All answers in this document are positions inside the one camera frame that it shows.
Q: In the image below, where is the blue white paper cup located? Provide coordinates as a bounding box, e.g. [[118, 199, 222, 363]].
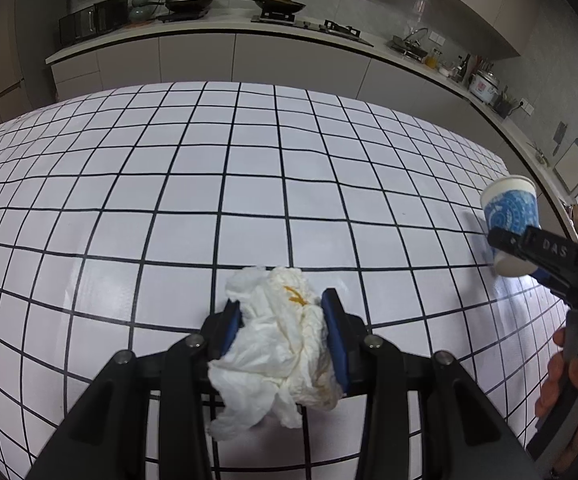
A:
[[480, 174, 539, 278]]

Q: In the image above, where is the white tissue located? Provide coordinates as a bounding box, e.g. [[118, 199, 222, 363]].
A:
[[208, 266, 343, 441]]

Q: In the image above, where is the person's right hand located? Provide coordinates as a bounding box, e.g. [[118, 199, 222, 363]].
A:
[[534, 326, 578, 418]]

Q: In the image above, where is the cutting board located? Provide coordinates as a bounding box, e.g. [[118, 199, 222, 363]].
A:
[[554, 138, 578, 194]]

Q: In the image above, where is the cleaver knife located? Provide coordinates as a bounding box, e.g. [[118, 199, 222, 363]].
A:
[[552, 122, 568, 156]]

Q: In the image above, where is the utensil holder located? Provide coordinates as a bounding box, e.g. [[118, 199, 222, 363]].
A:
[[492, 88, 520, 119]]

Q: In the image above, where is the white rice cooker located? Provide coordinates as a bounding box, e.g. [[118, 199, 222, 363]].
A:
[[469, 70, 498, 104]]

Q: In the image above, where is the checkered tablecloth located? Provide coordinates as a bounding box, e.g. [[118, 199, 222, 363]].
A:
[[0, 82, 566, 479]]

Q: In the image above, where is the kettle on tray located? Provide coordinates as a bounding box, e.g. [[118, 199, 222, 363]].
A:
[[387, 27, 428, 62]]

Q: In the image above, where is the gas stove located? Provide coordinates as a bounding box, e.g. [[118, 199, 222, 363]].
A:
[[251, 12, 371, 47]]

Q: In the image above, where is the beige refrigerator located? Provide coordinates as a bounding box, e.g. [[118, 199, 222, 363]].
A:
[[0, 0, 55, 123]]

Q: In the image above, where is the frying pan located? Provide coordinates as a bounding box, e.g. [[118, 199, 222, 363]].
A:
[[247, 0, 305, 14]]

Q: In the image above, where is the black microwave oven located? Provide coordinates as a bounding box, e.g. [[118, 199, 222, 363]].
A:
[[58, 0, 129, 47]]

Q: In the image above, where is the green ceramic vase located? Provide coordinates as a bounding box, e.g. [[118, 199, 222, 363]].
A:
[[129, 0, 152, 23]]

